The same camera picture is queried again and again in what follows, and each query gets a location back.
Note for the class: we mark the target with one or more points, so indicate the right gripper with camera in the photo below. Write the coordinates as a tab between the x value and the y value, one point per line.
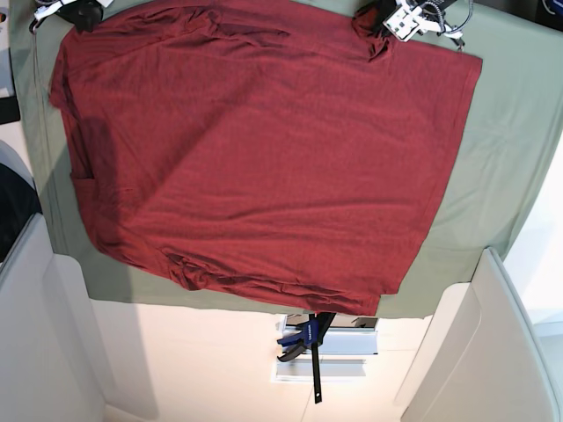
84	15

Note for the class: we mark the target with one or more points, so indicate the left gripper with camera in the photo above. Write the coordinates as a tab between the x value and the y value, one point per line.
422	17

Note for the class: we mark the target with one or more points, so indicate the red long-sleeve T-shirt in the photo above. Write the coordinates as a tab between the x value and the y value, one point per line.
265	149

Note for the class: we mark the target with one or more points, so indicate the green table cloth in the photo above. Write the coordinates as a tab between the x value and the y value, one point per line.
506	163

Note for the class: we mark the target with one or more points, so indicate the aluminium profile under table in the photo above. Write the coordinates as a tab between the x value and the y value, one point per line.
348	346

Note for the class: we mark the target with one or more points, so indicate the blue black bar clamp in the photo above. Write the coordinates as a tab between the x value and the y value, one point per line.
309	336

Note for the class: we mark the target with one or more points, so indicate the white panel right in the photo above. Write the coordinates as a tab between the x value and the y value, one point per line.
480	359

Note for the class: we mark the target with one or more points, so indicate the white panel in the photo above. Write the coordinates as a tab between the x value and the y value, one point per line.
53	363
480	359

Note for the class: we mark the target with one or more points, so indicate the white panel left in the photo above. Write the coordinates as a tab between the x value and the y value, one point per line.
53	363

